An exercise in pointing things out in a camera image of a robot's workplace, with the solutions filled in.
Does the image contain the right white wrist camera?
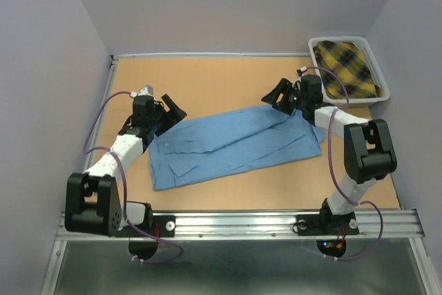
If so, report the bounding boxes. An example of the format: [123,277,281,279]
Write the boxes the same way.
[292,66,309,91]

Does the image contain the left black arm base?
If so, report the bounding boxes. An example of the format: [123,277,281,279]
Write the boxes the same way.
[129,214,176,238]

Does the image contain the aluminium mounting rail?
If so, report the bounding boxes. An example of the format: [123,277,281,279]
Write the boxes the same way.
[55,209,425,242]

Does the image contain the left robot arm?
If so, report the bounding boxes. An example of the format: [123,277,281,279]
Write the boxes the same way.
[64,92,187,236]

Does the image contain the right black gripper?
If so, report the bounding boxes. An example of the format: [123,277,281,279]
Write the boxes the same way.
[260,77,307,115]

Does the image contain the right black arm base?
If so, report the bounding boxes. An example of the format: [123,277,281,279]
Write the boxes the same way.
[296,212,359,236]

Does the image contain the yellow plaid shirt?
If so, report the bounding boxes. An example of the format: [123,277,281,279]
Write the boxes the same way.
[313,40,380,99]

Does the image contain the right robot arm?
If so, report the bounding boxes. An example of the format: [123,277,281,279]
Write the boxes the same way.
[261,75,397,234]

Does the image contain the light blue long sleeve shirt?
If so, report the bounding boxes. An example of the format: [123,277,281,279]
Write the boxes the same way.
[149,106,325,191]

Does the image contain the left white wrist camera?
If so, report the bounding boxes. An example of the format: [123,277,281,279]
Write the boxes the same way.
[130,84,154,98]

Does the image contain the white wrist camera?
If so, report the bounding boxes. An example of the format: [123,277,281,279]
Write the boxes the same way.
[130,84,154,98]
[292,66,309,91]

